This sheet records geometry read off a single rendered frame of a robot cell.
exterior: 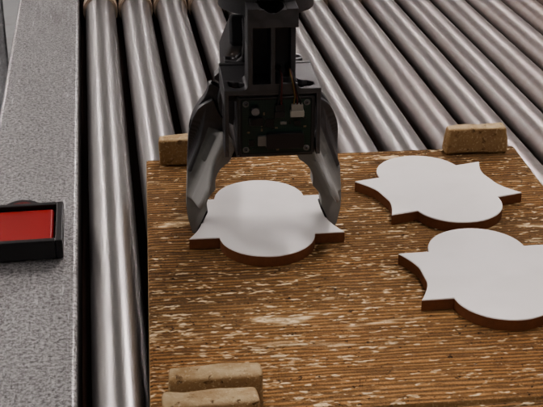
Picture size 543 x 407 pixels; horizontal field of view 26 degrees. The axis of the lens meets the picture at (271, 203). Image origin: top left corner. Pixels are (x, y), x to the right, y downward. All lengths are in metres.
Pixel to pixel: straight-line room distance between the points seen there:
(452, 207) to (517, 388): 0.25
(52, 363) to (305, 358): 0.18
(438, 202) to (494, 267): 0.12
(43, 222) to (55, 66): 0.46
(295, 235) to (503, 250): 0.16
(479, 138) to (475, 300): 0.30
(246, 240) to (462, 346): 0.21
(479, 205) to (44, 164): 0.43
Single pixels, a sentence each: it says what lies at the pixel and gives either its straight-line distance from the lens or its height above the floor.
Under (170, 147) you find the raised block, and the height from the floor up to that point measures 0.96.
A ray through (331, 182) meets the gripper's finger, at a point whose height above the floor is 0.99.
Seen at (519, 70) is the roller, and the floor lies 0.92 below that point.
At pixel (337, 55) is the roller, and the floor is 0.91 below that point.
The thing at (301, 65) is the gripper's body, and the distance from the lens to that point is 0.90.
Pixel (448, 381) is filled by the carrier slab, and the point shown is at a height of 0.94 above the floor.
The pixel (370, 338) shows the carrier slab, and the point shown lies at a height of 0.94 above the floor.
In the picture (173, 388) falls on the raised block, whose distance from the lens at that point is 0.73.
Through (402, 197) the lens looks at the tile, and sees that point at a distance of 1.00.
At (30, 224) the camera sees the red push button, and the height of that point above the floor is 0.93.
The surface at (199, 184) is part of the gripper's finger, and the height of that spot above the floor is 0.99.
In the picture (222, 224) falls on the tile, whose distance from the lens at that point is 0.95.
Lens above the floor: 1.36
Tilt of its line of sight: 25 degrees down
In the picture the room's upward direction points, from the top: straight up
